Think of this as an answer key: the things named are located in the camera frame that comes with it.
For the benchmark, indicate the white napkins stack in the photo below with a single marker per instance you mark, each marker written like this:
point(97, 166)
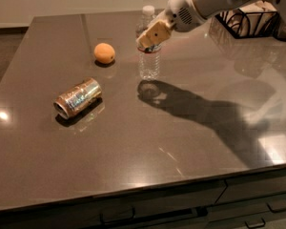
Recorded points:
point(258, 6)

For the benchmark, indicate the black wire napkin basket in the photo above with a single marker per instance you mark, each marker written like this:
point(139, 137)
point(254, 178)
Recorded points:
point(242, 25)

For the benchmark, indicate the clear plastic water bottle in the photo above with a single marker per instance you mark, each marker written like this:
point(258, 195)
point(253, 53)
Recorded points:
point(149, 59)

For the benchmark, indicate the orange fruit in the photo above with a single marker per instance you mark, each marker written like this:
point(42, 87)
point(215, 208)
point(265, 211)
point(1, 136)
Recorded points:
point(104, 53)

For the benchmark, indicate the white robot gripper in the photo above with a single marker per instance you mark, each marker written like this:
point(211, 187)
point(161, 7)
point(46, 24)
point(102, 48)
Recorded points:
point(178, 10)

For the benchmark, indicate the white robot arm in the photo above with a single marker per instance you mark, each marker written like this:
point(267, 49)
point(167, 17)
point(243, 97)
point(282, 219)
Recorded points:
point(214, 7)

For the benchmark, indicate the crushed silver soda can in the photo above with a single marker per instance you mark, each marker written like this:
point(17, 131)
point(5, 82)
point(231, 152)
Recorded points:
point(75, 100)

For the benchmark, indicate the dark left cabinet drawer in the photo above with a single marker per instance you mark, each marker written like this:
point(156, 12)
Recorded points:
point(132, 209)

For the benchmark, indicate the dark right upper drawer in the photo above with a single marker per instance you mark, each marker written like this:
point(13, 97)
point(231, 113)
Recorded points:
point(254, 186)

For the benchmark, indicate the dark right lower drawer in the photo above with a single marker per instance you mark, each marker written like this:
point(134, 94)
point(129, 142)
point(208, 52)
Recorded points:
point(250, 213)

